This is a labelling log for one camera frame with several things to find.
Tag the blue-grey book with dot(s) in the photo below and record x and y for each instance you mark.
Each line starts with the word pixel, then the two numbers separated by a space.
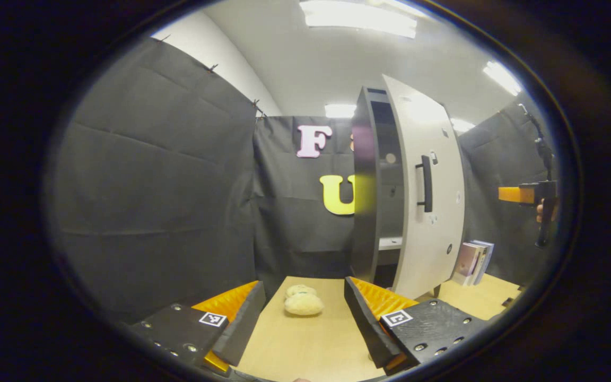
pixel 488 254

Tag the ceiling light panel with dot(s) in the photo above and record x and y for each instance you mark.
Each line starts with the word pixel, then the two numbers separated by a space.
pixel 503 77
pixel 340 111
pixel 358 18
pixel 462 125

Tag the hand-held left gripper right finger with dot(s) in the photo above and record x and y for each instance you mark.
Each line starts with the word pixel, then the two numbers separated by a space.
pixel 370 329

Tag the light grey cabinet door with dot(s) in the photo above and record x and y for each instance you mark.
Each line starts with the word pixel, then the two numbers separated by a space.
pixel 443 239

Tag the white book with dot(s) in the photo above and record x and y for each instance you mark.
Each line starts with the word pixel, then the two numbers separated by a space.
pixel 479 262

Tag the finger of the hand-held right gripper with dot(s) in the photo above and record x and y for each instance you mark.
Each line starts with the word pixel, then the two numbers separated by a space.
pixel 512 195

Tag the black backdrop cloth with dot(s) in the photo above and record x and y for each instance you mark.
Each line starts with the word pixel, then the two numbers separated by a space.
pixel 151 185

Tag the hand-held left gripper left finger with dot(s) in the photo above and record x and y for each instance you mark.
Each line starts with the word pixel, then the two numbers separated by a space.
pixel 242 329

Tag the cream plush toy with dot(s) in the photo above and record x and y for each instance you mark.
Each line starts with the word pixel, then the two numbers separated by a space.
pixel 304 303

